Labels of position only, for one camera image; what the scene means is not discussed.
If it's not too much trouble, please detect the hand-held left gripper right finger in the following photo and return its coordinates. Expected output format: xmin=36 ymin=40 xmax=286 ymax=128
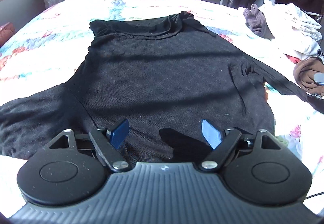
xmin=198 ymin=119 xmax=282 ymax=172

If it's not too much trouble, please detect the brown garment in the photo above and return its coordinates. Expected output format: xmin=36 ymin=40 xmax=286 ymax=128
xmin=293 ymin=57 xmax=324 ymax=95

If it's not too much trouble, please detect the black sweater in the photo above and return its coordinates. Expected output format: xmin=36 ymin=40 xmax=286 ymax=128
xmin=0 ymin=11 xmax=324 ymax=162

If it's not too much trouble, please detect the floral quilt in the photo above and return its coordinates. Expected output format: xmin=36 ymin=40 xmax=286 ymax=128
xmin=0 ymin=0 xmax=324 ymax=214

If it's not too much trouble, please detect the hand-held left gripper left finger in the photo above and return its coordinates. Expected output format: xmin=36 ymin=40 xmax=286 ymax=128
xmin=48 ymin=119 xmax=131 ymax=172

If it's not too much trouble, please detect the pink suitcase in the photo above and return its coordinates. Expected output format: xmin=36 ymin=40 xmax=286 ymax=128
xmin=0 ymin=23 xmax=15 ymax=47

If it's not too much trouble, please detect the pile of white clothes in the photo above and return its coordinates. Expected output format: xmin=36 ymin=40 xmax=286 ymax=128
xmin=259 ymin=1 xmax=324 ymax=57

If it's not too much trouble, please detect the purple-grey garment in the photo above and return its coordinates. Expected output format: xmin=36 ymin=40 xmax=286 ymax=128
xmin=243 ymin=4 xmax=276 ymax=39

